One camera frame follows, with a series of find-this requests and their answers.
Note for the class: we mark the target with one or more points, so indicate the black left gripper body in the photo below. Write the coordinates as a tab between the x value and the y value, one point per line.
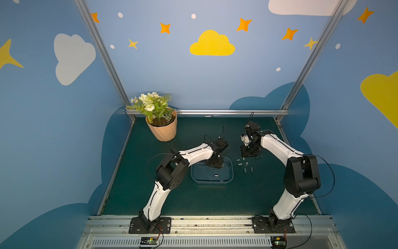
216	158

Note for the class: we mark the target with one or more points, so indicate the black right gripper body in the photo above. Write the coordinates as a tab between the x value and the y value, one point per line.
250	150

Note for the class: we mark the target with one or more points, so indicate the teal plastic storage box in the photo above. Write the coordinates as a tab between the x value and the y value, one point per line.
205	175

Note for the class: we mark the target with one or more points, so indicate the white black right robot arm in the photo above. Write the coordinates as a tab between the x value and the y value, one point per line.
301	178

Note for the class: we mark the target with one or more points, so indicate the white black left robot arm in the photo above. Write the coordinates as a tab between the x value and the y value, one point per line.
172	170

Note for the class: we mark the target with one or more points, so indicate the terracotta ribbed flower pot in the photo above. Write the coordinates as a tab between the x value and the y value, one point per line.
164	133

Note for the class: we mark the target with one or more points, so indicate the artificial white flower plant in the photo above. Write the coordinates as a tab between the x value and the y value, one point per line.
155	107

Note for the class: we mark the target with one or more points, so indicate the right green circuit board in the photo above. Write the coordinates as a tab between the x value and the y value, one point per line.
278	242

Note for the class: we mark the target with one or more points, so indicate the green circuit board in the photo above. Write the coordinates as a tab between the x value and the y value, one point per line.
148	241
278	242

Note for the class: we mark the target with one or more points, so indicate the left green circuit board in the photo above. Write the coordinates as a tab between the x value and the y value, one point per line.
148	241

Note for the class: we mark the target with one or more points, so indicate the aluminium back frame rail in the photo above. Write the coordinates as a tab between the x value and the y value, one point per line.
203	113

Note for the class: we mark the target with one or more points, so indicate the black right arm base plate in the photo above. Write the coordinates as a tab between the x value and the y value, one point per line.
271	224

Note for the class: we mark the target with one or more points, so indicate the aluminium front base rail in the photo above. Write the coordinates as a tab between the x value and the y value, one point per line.
210	232

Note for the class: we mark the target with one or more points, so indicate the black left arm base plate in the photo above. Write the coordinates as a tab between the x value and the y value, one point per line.
140	225

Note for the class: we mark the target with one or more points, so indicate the aluminium right corner post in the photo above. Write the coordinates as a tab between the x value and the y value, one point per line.
325	35

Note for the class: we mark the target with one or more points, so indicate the aluminium corner post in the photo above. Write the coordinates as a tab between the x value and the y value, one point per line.
99	43
325	35

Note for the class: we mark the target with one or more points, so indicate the aluminium left corner post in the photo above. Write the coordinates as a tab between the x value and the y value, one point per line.
99	43

